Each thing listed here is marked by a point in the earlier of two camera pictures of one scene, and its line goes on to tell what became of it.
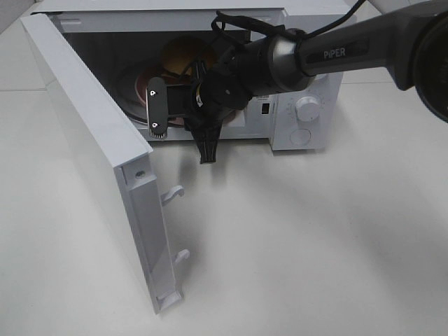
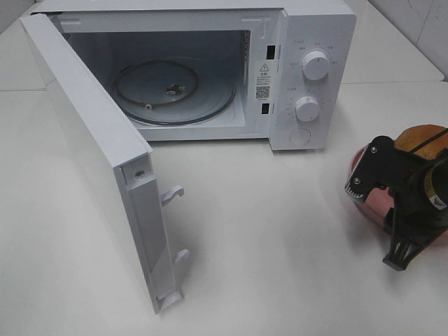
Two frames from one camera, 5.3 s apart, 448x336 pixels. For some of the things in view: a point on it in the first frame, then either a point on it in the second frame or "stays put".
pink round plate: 229,115 → 381,201
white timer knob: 307,108 stays put
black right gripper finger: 157,106 → 372,167
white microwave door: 117,161 stays put
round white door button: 300,136 stays put
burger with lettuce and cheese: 180,53 → 411,138
